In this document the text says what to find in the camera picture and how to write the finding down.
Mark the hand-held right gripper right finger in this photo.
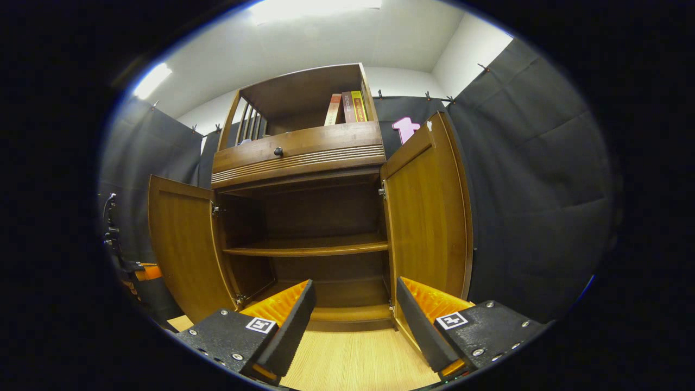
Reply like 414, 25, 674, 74
395, 276, 554, 383

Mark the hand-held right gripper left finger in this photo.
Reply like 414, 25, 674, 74
174, 279, 317, 386

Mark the wooden shoe cabinet door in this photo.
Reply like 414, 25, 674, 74
380, 111, 474, 354
148, 174, 239, 325

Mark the wooden double-door shoe cabinet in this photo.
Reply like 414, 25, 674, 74
209, 62, 397, 332

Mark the small ceiling light panel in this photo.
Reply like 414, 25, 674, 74
132, 62, 173, 100

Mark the black backdrop cloth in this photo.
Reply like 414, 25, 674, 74
98, 37, 617, 326

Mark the wooden drawer with black knob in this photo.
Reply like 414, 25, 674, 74
212, 121, 385, 174

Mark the beige book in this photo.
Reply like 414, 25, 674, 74
324, 93, 343, 127

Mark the yellow book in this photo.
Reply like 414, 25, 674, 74
351, 90, 368, 122

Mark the large ceiling light panel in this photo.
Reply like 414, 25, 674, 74
250, 0, 383, 25

